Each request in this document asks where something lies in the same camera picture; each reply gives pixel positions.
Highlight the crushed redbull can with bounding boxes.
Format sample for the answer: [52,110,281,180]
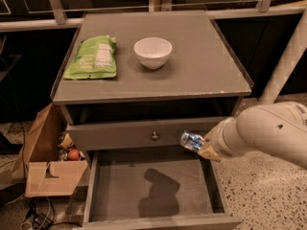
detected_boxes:
[180,130,204,152]

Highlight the white diagonal support pole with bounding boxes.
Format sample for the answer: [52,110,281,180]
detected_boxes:
[258,10,307,104]

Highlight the red apple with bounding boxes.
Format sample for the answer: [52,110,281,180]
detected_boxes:
[68,149,80,161]

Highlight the brown cardboard box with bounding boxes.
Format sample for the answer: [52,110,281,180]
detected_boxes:
[12,103,87,197]

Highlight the yellow item in box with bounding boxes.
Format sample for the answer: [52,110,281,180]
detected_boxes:
[59,132,74,150]

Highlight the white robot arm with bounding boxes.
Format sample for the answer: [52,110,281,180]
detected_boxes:
[198,102,307,169]

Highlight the closed top drawer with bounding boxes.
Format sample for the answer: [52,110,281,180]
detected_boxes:
[67,117,225,150]

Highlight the metal railing frame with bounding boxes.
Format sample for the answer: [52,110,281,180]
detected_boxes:
[0,0,306,32]

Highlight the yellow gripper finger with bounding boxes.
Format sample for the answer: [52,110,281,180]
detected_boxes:
[198,145,221,162]

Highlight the grey drawer cabinet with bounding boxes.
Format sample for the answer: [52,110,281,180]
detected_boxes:
[50,10,255,230]

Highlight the open middle drawer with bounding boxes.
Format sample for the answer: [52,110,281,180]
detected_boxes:
[83,146,242,230]

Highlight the white ceramic bowl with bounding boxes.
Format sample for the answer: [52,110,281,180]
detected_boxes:
[133,37,173,70]

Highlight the round metal drawer knob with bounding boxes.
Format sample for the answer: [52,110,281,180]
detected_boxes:
[151,132,160,141]

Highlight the green snack bag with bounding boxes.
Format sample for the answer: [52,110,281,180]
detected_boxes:
[63,34,117,80]

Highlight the black cables on floor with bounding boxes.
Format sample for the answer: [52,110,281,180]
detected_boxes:
[19,195,84,230]

